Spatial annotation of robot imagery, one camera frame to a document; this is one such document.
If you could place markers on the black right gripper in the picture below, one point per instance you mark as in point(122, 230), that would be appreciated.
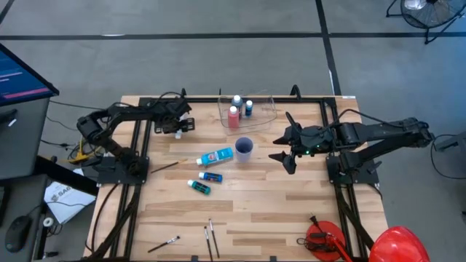
point(313, 140)

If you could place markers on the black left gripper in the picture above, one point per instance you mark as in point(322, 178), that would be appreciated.
point(171, 109)

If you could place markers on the small blue paint bottle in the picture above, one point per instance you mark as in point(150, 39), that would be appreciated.
point(249, 109)
point(213, 177)

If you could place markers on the orange bristle gold ferrule paintbrush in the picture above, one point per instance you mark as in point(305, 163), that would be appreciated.
point(169, 166)

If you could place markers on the large red paint bottle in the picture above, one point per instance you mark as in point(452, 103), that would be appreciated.
point(233, 118)

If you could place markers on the large slate grey paint bottle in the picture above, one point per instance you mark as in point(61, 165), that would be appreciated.
point(237, 101)

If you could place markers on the small green paint bottle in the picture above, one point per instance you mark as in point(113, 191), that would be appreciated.
point(202, 188)

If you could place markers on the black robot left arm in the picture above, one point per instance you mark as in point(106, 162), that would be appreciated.
point(127, 111)

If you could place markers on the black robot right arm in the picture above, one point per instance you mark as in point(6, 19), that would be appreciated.
point(382, 131)

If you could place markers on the large turquoise paint bottle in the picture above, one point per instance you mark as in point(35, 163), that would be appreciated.
point(218, 156)

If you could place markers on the black clamp hook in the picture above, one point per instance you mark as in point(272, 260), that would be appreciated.
point(295, 91)
point(183, 92)

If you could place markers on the clear plastic bin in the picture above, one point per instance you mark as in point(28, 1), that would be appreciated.
point(265, 116)

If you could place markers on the lilac plastic cup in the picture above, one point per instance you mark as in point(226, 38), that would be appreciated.
point(244, 157)

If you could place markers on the white printed paper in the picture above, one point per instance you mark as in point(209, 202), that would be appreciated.
point(69, 202)

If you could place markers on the grey cabinet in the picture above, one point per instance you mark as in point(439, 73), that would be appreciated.
point(22, 138)

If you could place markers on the blue screen computer monitor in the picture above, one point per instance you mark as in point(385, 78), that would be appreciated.
point(18, 80)

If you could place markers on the white tape roll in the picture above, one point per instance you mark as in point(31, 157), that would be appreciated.
point(48, 222)

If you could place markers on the grey stand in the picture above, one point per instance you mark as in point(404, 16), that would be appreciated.
point(455, 142)

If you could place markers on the black desk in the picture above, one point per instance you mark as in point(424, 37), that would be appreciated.
point(25, 196)

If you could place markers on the black computer mouse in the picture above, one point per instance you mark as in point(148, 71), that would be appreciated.
point(17, 233)

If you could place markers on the black floor fan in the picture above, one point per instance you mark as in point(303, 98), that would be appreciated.
point(429, 14)

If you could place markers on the black metal table frame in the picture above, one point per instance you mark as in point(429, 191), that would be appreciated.
point(309, 99)

